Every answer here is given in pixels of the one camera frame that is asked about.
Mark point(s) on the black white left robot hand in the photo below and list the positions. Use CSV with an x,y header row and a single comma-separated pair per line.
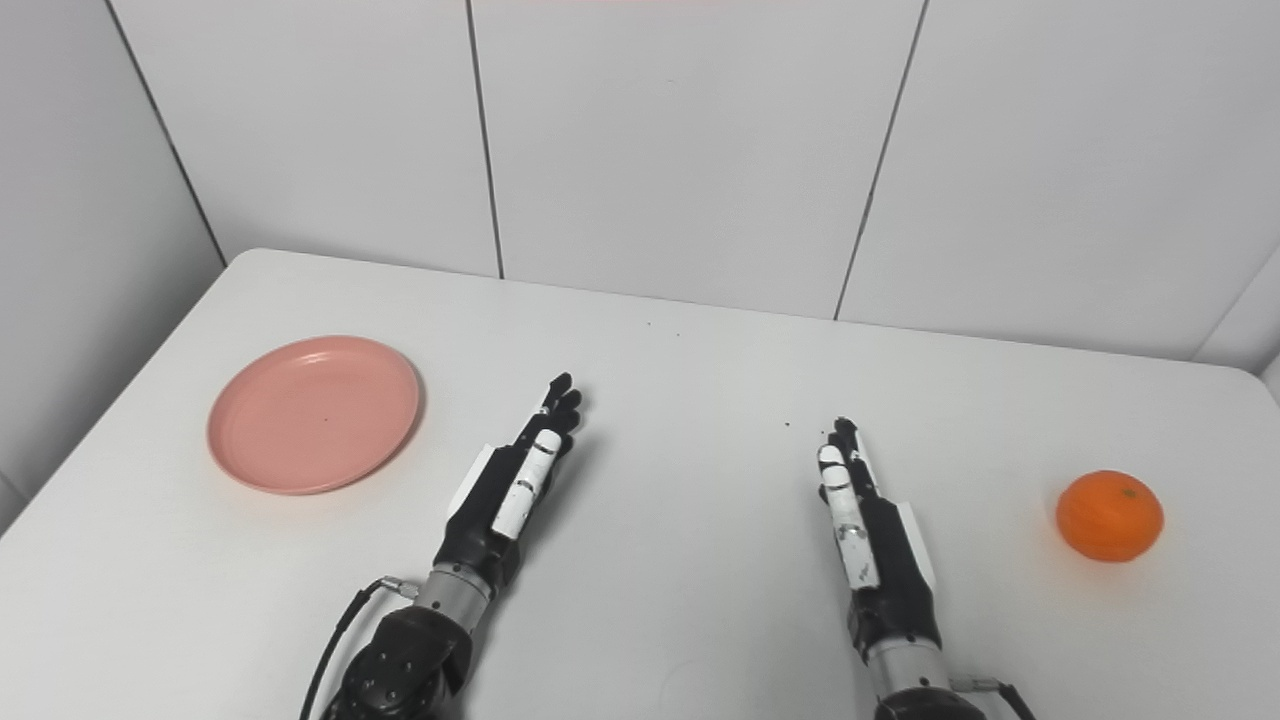
x,y
480,530

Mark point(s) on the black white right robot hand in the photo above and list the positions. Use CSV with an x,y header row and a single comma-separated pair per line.
x,y
895,580

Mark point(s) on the pink round plate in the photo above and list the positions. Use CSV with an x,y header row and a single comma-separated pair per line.
x,y
312,415

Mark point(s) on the orange fruit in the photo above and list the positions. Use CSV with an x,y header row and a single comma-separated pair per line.
x,y
1110,517

